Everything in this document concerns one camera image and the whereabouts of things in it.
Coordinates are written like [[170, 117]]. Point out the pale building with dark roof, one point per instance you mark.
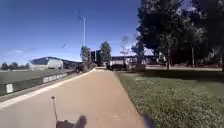
[[46, 63]]

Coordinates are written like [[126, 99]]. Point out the green sports field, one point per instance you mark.
[[20, 76]]

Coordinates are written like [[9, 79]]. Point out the grass verge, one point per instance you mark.
[[173, 100]]

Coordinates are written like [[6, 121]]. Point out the low fence with white boards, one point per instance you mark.
[[26, 84]]

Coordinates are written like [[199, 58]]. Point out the thin bare tree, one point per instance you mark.
[[125, 46]]

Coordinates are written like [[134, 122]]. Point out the pale road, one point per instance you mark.
[[186, 68]]

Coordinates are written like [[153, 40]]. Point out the tall light pole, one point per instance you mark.
[[84, 33]]

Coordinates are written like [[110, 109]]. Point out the row of distant trees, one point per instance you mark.
[[13, 65]]

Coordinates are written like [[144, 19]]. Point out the group of large dark trees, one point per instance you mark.
[[166, 23]]

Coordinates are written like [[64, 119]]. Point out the low flat building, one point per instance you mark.
[[120, 59]]

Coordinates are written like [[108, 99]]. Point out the tan paved path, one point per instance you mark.
[[93, 96]]

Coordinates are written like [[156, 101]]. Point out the tall green tree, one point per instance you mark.
[[105, 51]]

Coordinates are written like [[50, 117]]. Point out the small green tree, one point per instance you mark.
[[85, 55]]

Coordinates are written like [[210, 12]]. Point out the robot's own part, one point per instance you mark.
[[148, 122]]

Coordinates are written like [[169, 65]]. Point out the dark bushes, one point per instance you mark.
[[116, 66]]

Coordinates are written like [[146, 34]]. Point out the grey asphalt strip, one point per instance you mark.
[[20, 93]]

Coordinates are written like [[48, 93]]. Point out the pale concrete kerb strip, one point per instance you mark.
[[30, 94]]

